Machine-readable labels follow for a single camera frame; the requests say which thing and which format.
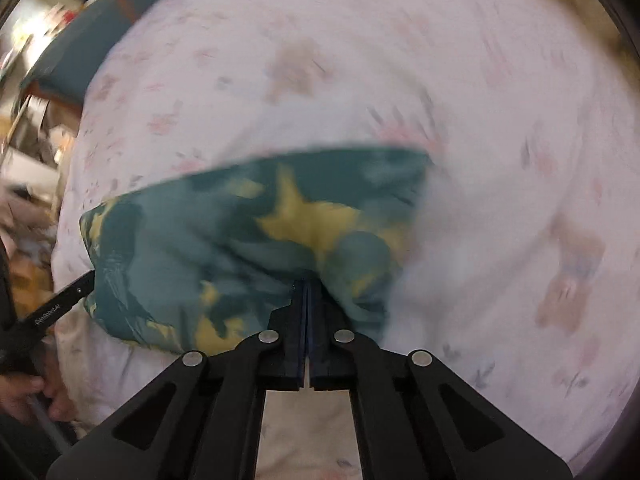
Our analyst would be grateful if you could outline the person's left hand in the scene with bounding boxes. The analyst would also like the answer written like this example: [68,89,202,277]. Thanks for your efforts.
[0,375,77,422]

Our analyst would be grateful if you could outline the teal bed end board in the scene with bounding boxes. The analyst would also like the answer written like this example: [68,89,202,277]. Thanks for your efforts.
[22,0,168,108]

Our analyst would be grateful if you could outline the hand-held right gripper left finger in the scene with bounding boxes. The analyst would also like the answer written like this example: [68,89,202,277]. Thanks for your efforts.
[46,280,307,480]

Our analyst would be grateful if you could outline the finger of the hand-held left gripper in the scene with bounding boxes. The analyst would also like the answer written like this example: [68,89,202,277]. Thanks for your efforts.
[62,270,97,309]

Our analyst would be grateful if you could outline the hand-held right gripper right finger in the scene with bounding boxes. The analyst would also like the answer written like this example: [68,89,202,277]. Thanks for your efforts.
[306,280,573,480]

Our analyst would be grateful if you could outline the bed with pink floral sheet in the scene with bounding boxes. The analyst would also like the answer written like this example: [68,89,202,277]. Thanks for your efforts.
[50,0,631,480]

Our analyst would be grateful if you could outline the green floral short pants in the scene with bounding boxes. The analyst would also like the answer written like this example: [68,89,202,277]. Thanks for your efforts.
[80,146,436,357]

